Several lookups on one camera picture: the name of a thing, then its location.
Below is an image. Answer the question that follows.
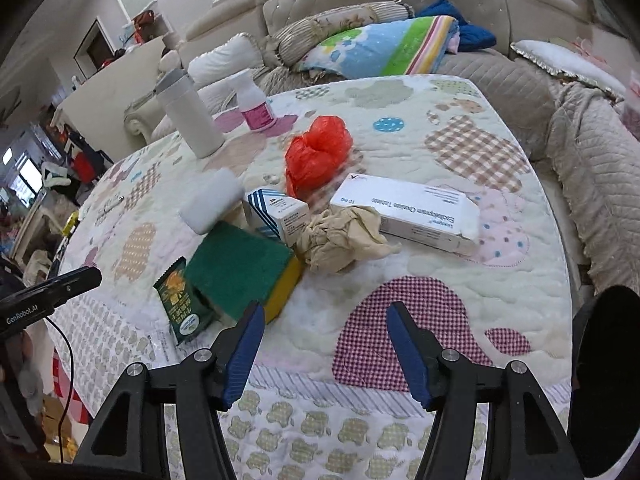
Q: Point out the black cable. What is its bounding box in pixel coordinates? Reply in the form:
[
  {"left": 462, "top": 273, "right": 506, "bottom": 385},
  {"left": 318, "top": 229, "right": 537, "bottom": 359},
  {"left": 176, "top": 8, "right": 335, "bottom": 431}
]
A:
[{"left": 45, "top": 317, "right": 76, "bottom": 463}]

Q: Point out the small blue striped medicine box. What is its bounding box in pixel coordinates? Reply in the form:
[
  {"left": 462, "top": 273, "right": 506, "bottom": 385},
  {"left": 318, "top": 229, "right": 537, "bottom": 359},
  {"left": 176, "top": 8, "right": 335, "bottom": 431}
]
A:
[{"left": 247, "top": 187, "right": 308, "bottom": 248}]

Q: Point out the green snack packet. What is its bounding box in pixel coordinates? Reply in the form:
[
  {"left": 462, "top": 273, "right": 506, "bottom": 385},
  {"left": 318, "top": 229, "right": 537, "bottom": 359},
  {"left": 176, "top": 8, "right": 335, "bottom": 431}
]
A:
[{"left": 152, "top": 256, "right": 221, "bottom": 346}]

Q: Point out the red plastic bag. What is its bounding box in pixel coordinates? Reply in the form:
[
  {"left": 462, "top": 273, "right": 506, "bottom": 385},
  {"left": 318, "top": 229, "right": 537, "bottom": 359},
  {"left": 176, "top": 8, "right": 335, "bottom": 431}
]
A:
[{"left": 284, "top": 116, "right": 353, "bottom": 198}]

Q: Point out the patchwork quilted blanket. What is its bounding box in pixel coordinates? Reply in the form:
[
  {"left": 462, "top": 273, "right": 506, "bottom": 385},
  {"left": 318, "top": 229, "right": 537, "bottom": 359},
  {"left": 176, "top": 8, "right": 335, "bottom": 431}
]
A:
[{"left": 47, "top": 75, "right": 583, "bottom": 480}]

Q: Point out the floral striped bolster pillow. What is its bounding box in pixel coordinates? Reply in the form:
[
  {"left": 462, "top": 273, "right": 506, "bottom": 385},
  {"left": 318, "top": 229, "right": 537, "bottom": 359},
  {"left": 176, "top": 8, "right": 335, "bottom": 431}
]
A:
[{"left": 270, "top": 1, "right": 416, "bottom": 66}]

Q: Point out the white pill bottle pink label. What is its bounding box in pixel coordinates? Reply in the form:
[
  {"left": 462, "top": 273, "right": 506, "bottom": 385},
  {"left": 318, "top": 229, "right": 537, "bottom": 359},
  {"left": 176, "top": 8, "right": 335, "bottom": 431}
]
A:
[{"left": 227, "top": 70, "right": 277, "bottom": 132}]

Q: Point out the white foam block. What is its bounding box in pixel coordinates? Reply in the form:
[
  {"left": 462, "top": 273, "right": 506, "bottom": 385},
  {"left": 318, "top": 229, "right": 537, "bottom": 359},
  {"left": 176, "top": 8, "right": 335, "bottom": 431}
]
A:
[{"left": 179, "top": 167, "right": 244, "bottom": 235}]

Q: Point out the blue cloth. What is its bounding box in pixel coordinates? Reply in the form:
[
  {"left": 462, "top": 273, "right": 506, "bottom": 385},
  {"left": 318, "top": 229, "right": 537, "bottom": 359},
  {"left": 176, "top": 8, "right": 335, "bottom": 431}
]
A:
[{"left": 415, "top": 0, "right": 498, "bottom": 53}]

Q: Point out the beige tufted sofa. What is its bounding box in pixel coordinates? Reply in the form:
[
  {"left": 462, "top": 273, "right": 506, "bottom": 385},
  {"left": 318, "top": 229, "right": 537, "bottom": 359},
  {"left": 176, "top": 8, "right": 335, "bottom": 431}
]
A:
[{"left": 122, "top": 0, "right": 640, "bottom": 296}]

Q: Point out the long white medicine box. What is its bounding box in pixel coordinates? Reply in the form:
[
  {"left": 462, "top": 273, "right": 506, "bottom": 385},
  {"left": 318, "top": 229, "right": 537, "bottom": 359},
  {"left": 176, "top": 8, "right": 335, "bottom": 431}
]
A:
[{"left": 329, "top": 172, "right": 482, "bottom": 257}]

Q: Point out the green yellow scouring sponge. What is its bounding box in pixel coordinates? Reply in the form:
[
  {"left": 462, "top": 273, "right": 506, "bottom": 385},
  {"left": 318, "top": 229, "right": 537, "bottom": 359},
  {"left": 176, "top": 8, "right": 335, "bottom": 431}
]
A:
[{"left": 184, "top": 222, "right": 304, "bottom": 324}]

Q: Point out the beige tissue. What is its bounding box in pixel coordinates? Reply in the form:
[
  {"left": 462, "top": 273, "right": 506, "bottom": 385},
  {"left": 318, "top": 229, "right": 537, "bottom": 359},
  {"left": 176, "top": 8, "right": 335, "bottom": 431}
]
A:
[{"left": 295, "top": 206, "right": 401, "bottom": 273}]

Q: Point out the pink hair clip tray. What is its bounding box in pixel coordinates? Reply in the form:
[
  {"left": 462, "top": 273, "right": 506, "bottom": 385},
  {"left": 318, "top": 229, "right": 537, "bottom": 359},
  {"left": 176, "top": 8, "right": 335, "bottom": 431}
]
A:
[{"left": 570, "top": 35, "right": 608, "bottom": 58}]

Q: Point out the colourful striped folded blanket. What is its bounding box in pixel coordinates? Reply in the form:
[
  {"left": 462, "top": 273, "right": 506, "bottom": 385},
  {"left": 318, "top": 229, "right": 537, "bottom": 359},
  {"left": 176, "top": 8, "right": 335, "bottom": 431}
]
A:
[{"left": 292, "top": 15, "right": 461, "bottom": 77}]

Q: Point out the white frilled pillow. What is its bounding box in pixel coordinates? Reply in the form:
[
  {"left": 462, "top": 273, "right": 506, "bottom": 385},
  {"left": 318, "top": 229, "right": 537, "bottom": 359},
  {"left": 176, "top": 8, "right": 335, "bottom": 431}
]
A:
[{"left": 510, "top": 40, "right": 628, "bottom": 96}]

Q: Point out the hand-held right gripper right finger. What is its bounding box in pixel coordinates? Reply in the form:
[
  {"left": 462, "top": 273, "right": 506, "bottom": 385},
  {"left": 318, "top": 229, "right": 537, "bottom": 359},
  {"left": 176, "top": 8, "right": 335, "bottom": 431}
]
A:
[{"left": 386, "top": 301, "right": 583, "bottom": 480}]

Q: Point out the white thermos bottle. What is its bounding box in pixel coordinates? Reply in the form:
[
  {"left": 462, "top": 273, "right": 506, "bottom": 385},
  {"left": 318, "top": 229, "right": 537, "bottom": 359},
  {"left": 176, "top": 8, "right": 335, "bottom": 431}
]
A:
[{"left": 155, "top": 67, "right": 226, "bottom": 159}]

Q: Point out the white cushion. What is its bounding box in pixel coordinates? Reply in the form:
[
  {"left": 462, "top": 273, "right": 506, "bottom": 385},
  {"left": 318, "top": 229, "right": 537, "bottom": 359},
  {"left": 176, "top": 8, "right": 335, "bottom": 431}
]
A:
[{"left": 187, "top": 32, "right": 266, "bottom": 86}]

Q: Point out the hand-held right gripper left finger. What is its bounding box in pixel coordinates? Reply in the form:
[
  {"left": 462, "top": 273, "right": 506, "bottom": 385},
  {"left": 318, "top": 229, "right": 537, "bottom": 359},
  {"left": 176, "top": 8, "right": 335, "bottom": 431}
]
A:
[{"left": 72, "top": 301, "right": 266, "bottom": 480}]

